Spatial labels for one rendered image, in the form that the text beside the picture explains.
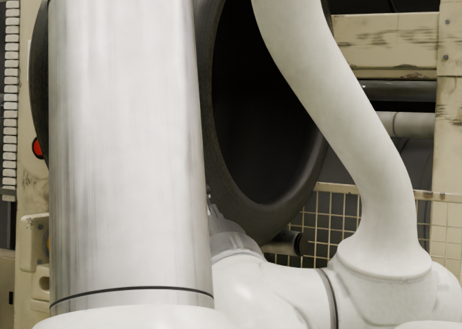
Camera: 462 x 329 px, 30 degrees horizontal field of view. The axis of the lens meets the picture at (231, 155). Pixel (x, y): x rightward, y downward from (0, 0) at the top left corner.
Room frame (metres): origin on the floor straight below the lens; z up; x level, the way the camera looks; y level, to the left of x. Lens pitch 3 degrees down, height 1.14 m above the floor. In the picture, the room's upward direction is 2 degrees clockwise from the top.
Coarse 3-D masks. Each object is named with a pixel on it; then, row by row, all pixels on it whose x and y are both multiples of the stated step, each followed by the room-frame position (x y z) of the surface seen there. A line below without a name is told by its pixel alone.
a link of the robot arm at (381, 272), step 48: (288, 0) 0.78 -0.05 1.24; (288, 48) 0.80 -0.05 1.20; (336, 48) 0.82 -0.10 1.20; (336, 96) 0.82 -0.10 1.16; (336, 144) 0.86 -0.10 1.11; (384, 144) 0.86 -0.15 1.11; (384, 192) 0.87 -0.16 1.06; (384, 240) 0.89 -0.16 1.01; (336, 288) 0.90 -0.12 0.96; (384, 288) 0.88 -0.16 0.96; (432, 288) 0.91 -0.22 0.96
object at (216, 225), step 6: (210, 210) 1.05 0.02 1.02; (210, 216) 1.04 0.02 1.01; (216, 216) 1.04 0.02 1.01; (210, 222) 1.03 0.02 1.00; (216, 222) 1.03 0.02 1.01; (222, 222) 1.03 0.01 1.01; (228, 222) 1.03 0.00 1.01; (210, 228) 1.02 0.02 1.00; (216, 228) 1.01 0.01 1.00; (222, 228) 1.01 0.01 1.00; (228, 228) 1.01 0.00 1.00; (234, 228) 1.02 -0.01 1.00; (240, 228) 1.03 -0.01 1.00; (210, 234) 1.01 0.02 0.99
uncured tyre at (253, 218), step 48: (192, 0) 1.23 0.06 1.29; (240, 0) 1.73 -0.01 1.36; (240, 48) 1.78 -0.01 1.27; (48, 96) 1.30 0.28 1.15; (240, 96) 1.79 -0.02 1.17; (288, 96) 1.74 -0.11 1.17; (48, 144) 1.32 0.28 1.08; (240, 144) 1.76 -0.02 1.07; (288, 144) 1.71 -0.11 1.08; (240, 192) 1.34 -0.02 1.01; (288, 192) 1.51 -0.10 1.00
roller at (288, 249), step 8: (280, 232) 1.57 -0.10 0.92; (288, 232) 1.56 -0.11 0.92; (296, 232) 1.56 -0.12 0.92; (272, 240) 1.57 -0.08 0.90; (280, 240) 1.56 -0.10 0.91; (288, 240) 1.55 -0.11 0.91; (296, 240) 1.54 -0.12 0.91; (304, 240) 1.56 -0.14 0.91; (264, 248) 1.58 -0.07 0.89; (272, 248) 1.57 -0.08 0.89; (280, 248) 1.56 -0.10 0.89; (288, 248) 1.55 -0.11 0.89; (296, 248) 1.54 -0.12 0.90; (304, 248) 1.56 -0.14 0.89
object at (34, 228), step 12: (24, 216) 1.46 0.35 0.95; (36, 216) 1.46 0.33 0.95; (48, 216) 1.48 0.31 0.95; (24, 228) 1.45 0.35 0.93; (36, 228) 1.45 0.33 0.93; (48, 228) 1.48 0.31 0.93; (24, 240) 1.45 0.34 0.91; (36, 240) 1.46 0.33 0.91; (24, 252) 1.45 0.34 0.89; (36, 252) 1.46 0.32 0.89; (48, 252) 1.48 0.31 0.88; (24, 264) 1.45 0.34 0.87; (36, 264) 1.46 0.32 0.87
